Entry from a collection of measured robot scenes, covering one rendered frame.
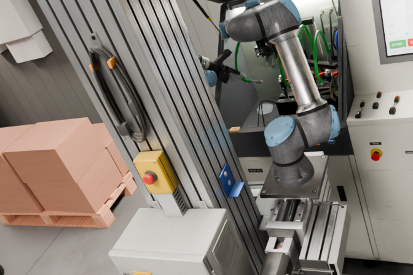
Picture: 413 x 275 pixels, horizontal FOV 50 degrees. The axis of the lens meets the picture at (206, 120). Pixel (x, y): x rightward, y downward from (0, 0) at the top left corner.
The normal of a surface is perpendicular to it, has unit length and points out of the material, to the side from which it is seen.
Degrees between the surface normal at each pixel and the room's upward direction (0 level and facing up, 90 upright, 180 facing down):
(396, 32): 76
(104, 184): 90
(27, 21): 90
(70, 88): 90
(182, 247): 0
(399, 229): 90
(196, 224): 0
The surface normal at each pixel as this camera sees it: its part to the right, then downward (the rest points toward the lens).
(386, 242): -0.40, 0.57
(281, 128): -0.46, -0.77
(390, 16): -0.47, 0.36
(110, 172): 0.85, -0.07
